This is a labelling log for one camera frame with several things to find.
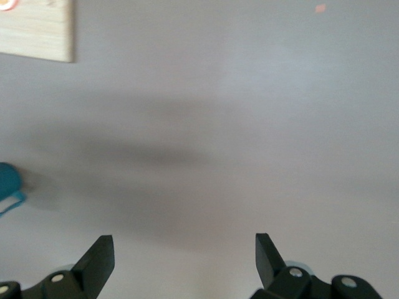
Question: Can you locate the teal ribbed cup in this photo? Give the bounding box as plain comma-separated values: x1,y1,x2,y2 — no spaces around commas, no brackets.
0,161,27,219

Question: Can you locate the brown table cover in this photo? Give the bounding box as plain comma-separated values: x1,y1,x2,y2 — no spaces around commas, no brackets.
0,0,399,299

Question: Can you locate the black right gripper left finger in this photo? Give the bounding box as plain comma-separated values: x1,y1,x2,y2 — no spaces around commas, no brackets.
0,235,115,299

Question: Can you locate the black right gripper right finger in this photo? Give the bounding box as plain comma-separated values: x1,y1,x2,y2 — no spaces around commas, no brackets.
251,232,384,299

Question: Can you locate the orange slice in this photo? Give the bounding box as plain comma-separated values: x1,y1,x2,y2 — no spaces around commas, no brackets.
0,0,20,12

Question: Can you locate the bamboo cutting board, metal handle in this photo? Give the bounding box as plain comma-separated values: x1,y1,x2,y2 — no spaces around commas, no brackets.
0,0,75,64

